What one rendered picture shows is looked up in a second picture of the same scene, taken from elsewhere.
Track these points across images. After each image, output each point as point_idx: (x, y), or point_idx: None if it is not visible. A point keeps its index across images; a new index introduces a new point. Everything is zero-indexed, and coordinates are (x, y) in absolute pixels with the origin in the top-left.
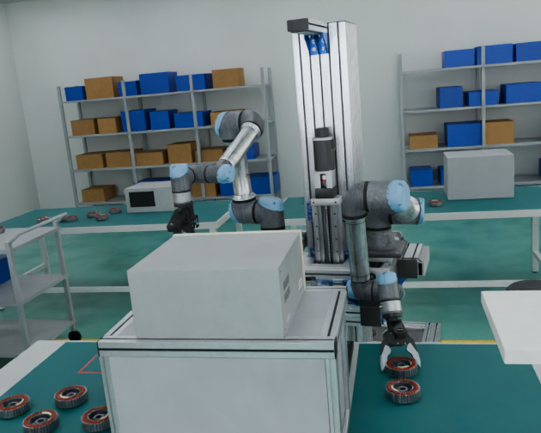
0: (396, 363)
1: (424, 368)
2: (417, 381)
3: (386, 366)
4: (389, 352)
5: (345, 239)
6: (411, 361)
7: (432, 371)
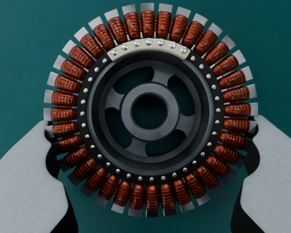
0: (170, 158)
1: (30, 122)
2: (91, 5)
3: (254, 84)
4: (252, 186)
5: None
6: (74, 122)
7: None
